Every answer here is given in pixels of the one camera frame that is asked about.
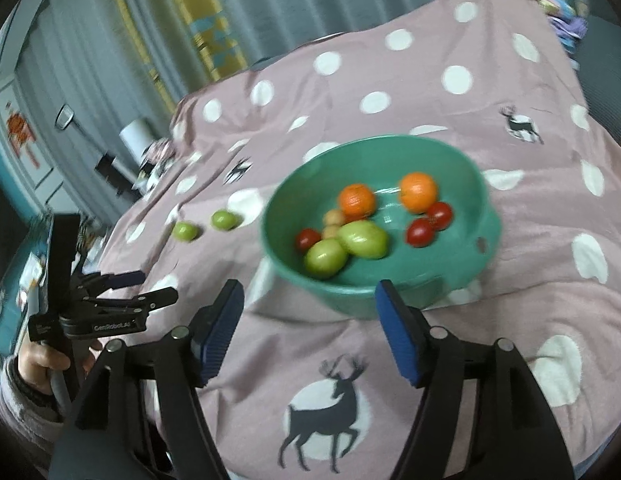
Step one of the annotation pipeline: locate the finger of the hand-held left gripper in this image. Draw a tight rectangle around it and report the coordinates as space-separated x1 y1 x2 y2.
83 287 180 313
78 270 146 292

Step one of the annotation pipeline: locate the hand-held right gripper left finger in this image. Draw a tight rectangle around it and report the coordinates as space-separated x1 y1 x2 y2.
50 279 245 480

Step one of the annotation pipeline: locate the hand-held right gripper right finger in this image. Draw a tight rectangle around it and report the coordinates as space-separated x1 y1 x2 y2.
374 279 577 480

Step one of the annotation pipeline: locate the green plastic basin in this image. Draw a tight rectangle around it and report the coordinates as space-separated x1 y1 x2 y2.
260 133 502 320

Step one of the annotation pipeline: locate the large green tomato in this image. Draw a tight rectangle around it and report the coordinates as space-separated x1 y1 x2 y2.
338 220 389 260

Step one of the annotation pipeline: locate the red cherry tomato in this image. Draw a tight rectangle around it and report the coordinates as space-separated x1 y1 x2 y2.
296 228 322 252

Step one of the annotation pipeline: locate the orange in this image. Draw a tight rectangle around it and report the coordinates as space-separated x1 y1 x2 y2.
399 172 438 214
339 183 377 221

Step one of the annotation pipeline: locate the person's left forearm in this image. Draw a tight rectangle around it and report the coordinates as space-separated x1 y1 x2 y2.
0 355 67 443

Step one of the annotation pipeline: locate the person's left hand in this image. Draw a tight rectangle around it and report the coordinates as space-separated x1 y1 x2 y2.
18 337 104 397

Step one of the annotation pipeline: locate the teal printed box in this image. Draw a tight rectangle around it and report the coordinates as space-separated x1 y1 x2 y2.
0 230 51 361

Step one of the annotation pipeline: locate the pink fabric flower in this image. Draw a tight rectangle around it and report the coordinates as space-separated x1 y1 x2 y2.
143 142 174 171

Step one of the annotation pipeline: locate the white cylinder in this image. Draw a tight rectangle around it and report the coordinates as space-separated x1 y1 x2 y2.
119 117 156 161

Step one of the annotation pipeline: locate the black phone stand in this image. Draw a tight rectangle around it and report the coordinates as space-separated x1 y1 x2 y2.
54 104 134 196

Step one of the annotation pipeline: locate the pink polka dot deer blanket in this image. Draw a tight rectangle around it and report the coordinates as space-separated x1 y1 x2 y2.
98 0 621 480

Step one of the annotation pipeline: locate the yellow patterned curtain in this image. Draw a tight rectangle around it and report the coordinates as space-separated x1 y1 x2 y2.
108 0 248 111

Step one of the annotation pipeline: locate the dark grey cushion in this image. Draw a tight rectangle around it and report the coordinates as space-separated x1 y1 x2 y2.
573 12 621 131

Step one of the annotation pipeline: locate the pile of pastel clothes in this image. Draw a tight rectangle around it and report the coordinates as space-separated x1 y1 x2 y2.
531 0 589 56

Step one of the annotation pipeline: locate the red knot wall ornament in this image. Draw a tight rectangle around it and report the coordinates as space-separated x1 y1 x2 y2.
5 110 38 166

